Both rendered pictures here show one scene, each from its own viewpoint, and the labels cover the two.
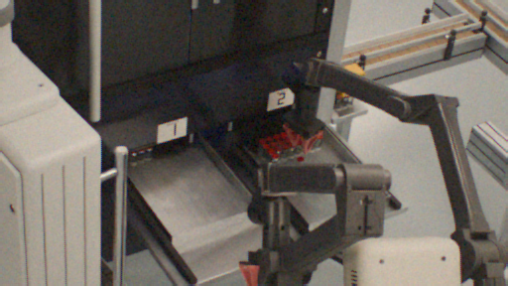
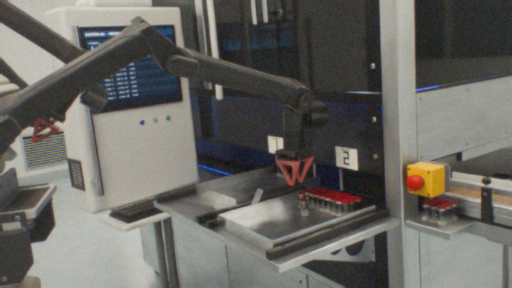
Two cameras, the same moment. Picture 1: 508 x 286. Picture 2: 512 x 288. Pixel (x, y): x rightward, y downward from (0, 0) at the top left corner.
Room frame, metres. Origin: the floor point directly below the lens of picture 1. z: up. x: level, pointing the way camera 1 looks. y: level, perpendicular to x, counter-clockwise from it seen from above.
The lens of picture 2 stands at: (2.22, -1.41, 1.34)
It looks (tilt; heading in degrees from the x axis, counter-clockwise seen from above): 11 degrees down; 92
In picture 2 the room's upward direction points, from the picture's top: 5 degrees counter-clockwise
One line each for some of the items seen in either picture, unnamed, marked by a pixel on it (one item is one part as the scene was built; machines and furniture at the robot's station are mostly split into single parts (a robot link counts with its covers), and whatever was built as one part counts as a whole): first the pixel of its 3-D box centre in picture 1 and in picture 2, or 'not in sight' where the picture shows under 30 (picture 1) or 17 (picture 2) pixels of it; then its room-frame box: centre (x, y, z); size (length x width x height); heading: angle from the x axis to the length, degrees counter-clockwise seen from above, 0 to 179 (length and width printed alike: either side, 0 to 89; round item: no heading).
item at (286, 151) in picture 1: (294, 149); (325, 203); (2.36, -0.10, 0.90); 0.18 x 0.02 x 0.05; 125
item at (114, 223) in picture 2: not in sight; (158, 205); (1.76, 0.38, 0.79); 0.45 x 0.28 x 0.03; 44
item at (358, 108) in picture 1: (337, 103); (443, 222); (2.64, -0.22, 0.87); 0.14 x 0.13 x 0.02; 36
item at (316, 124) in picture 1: (305, 113); (294, 142); (2.28, -0.11, 1.09); 0.10 x 0.07 x 0.07; 50
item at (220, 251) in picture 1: (253, 191); (271, 208); (2.20, 0.00, 0.87); 0.70 x 0.48 x 0.02; 126
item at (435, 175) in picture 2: (347, 78); (427, 178); (2.60, -0.23, 1.00); 0.08 x 0.07 x 0.07; 36
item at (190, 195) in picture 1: (186, 186); (257, 184); (2.16, 0.18, 0.90); 0.34 x 0.26 x 0.04; 36
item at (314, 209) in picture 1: (315, 175); (295, 216); (2.27, -0.16, 0.90); 0.34 x 0.26 x 0.04; 35
